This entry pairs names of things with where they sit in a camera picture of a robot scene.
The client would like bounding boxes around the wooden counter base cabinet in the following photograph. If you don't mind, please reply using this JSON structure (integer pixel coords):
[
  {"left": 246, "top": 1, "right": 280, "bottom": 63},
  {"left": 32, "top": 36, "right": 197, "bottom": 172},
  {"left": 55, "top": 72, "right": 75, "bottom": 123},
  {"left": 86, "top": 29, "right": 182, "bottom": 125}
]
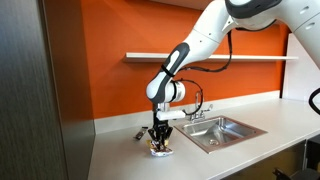
[{"left": 221, "top": 139, "right": 308, "bottom": 180}]

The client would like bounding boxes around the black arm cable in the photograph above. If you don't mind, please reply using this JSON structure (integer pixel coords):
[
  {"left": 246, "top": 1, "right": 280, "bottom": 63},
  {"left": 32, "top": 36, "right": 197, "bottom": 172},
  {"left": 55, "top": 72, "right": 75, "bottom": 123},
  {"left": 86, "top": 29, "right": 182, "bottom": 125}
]
[{"left": 173, "top": 28, "right": 234, "bottom": 117}]

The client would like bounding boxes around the small dark packet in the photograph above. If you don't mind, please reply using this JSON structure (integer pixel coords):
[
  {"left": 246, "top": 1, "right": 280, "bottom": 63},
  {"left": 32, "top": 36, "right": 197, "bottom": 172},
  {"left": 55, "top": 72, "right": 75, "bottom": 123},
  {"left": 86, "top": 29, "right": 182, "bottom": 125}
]
[{"left": 133, "top": 126, "right": 150, "bottom": 141}]

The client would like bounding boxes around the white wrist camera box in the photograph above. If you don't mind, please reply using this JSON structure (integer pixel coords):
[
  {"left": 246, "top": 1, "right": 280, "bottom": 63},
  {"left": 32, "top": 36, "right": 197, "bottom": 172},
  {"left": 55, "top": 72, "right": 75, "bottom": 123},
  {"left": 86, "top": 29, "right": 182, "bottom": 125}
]
[{"left": 156, "top": 109, "right": 186, "bottom": 122}]

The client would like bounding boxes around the white tall side panel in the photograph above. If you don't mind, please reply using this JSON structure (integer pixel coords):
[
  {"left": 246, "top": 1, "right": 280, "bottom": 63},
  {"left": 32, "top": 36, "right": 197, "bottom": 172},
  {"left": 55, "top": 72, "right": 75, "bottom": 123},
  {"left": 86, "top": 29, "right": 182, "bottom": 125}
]
[{"left": 281, "top": 32, "right": 320, "bottom": 103}]

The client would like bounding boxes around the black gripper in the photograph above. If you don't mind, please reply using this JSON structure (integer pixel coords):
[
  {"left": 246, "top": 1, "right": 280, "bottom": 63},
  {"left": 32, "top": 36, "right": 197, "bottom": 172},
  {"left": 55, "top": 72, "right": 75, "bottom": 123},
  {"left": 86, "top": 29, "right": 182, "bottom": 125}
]
[{"left": 147, "top": 111, "right": 174, "bottom": 148}]

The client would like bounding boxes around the chrome faucet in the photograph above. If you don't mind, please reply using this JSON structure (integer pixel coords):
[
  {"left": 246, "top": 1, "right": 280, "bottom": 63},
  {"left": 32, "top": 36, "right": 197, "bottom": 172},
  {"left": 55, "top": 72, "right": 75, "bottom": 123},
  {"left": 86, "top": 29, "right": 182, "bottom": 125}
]
[{"left": 185, "top": 90, "right": 215, "bottom": 124}]

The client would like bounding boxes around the dark tall cabinet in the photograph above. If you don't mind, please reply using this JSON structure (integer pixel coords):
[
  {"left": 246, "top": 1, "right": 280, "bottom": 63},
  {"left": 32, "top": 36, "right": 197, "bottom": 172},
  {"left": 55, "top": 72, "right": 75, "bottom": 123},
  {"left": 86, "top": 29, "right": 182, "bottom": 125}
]
[{"left": 0, "top": 0, "right": 97, "bottom": 180}]

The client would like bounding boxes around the stainless steel sink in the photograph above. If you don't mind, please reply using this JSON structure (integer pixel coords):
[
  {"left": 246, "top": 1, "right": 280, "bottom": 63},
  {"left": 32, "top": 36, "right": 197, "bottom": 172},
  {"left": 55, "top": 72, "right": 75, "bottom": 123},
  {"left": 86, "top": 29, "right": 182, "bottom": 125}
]
[{"left": 172, "top": 114, "right": 269, "bottom": 155}]

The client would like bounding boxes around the thick black base cable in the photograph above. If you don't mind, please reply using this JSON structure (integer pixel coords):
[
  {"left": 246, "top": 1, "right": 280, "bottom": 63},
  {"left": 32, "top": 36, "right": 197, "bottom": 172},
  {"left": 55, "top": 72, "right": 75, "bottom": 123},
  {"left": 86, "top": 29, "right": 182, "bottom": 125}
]
[{"left": 307, "top": 87, "right": 320, "bottom": 116}]

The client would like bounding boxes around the brown snack packet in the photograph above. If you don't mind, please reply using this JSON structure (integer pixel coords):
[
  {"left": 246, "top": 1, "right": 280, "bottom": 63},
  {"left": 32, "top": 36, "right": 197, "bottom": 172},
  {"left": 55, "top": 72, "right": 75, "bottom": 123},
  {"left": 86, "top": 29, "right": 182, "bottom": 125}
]
[{"left": 145, "top": 139, "right": 175, "bottom": 158}]

